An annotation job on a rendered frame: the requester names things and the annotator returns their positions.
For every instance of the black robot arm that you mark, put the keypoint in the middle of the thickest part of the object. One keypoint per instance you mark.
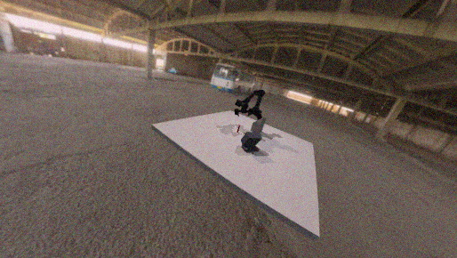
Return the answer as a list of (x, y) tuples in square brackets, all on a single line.
[(256, 108)]

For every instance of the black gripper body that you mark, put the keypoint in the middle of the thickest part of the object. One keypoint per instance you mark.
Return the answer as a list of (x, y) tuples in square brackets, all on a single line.
[(244, 110)]

